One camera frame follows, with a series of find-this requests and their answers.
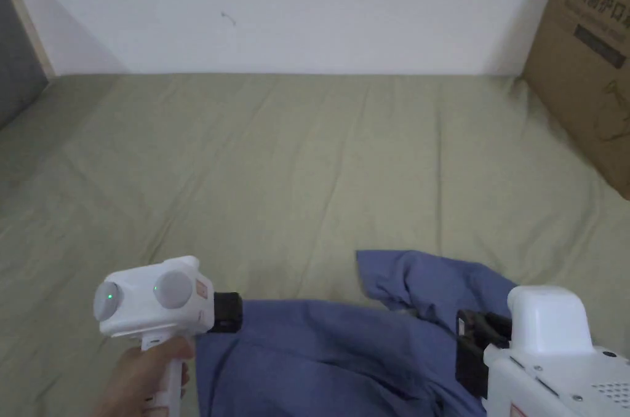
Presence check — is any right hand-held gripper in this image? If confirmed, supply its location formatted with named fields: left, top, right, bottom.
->
left=455, top=284, right=630, bottom=417

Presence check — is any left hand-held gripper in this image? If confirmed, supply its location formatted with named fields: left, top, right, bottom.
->
left=94, top=255, right=245, bottom=417

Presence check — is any blue shirt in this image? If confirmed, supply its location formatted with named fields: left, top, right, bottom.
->
left=196, top=249, right=524, bottom=417

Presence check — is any person's left hand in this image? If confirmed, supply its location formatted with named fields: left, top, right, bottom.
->
left=92, top=339, right=196, bottom=417

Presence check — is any bed with pale green sheet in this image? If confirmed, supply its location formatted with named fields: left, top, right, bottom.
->
left=0, top=72, right=630, bottom=417

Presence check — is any brown cardboard carton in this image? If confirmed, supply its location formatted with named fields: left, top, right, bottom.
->
left=520, top=0, right=630, bottom=202

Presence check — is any grey padded headboard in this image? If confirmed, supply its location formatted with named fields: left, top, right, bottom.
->
left=0, top=0, right=63, bottom=132

